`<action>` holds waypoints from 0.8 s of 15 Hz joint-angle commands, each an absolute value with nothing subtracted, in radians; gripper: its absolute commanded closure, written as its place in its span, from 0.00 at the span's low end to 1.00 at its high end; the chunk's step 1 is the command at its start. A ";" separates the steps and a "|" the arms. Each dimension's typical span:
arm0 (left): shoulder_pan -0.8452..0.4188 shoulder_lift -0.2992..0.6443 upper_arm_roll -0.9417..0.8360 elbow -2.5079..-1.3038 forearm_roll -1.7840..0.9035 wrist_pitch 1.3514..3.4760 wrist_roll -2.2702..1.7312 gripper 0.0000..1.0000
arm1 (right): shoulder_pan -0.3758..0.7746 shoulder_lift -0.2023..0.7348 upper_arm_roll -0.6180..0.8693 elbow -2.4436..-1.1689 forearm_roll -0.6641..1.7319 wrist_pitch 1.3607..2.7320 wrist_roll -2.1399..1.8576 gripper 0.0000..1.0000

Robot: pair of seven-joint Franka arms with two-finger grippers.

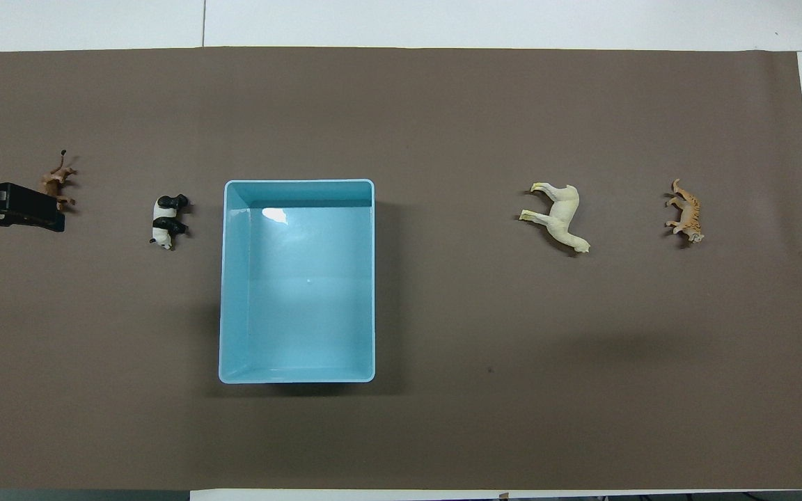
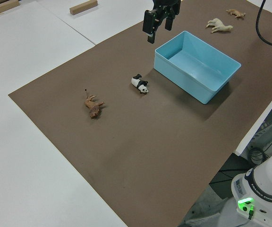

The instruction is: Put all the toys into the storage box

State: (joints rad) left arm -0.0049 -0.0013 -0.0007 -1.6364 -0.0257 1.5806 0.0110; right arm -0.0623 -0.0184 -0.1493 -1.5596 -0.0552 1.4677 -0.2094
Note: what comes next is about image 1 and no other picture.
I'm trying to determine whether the black and white panda toy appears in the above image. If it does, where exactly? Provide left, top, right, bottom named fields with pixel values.
left=149, top=193, right=191, bottom=252

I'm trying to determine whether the brown lion toy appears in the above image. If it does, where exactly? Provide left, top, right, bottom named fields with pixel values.
left=40, top=149, right=79, bottom=212

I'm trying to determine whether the cream white horse toy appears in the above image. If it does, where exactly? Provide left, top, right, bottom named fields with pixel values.
left=518, top=182, right=592, bottom=257

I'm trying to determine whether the light blue storage box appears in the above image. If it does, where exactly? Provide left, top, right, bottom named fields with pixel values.
left=219, top=179, right=377, bottom=385

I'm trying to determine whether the brown table mat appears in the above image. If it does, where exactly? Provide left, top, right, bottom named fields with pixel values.
left=0, top=47, right=802, bottom=491

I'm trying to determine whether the orange striped tiger toy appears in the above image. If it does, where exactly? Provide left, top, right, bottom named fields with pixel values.
left=663, top=178, right=706, bottom=246

